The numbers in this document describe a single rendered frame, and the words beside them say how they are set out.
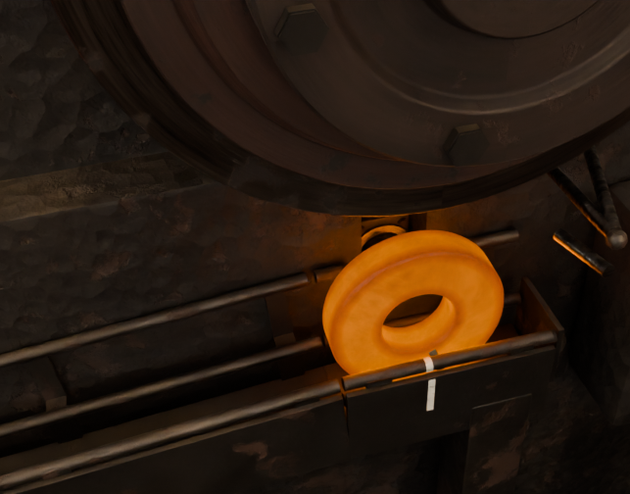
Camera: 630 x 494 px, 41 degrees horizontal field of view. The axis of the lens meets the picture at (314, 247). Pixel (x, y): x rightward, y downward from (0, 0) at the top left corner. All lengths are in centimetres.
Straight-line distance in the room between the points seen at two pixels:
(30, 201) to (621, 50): 44
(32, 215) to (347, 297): 25
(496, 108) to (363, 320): 28
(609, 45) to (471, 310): 31
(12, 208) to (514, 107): 39
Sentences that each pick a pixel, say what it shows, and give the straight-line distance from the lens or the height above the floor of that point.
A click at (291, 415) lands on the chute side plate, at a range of 72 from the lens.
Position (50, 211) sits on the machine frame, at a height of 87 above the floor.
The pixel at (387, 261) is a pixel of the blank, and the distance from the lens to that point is 68.
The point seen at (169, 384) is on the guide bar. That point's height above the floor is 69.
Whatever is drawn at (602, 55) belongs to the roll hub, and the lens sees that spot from 51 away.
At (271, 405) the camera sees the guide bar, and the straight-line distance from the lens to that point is 72.
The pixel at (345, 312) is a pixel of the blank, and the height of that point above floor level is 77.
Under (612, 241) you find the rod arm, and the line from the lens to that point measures 58.
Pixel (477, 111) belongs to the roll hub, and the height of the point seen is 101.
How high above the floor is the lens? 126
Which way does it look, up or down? 40 degrees down
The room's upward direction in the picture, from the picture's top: 3 degrees counter-clockwise
